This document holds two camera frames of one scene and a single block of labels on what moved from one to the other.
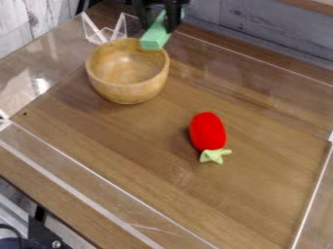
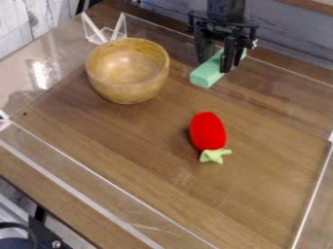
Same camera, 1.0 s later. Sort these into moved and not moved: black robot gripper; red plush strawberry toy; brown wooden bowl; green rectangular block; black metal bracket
Moved: black robot gripper; green rectangular block
Not moved: brown wooden bowl; red plush strawberry toy; black metal bracket
